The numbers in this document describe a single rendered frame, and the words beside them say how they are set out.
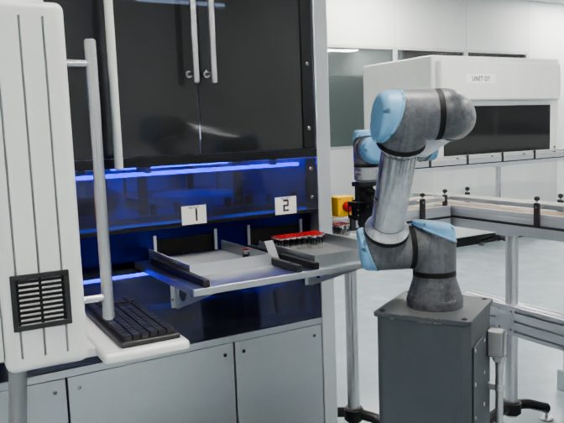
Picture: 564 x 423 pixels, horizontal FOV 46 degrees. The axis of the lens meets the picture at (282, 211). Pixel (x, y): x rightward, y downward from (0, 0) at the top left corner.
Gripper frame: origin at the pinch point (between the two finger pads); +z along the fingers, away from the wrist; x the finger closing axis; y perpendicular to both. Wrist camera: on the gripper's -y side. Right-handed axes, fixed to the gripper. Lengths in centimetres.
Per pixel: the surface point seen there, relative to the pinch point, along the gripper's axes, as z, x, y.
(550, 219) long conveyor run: 0, -82, 1
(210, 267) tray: 1.4, 47.9, 12.5
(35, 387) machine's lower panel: 34, 93, 39
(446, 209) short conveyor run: 0, -78, 49
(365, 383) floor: 91, -73, 102
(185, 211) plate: -12, 44, 38
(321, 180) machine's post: -17.9, -7.8, 38.5
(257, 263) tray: 2.2, 32.8, 12.5
